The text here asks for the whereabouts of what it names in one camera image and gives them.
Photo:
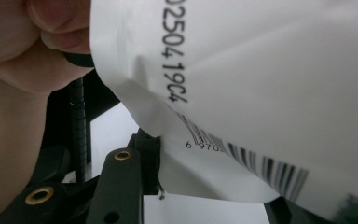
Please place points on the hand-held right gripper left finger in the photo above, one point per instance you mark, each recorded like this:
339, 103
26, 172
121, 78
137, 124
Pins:
149, 161

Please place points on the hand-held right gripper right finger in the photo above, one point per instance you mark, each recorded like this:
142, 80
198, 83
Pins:
278, 213

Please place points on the blue and white plastic pouch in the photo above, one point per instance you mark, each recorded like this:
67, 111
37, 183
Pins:
261, 77

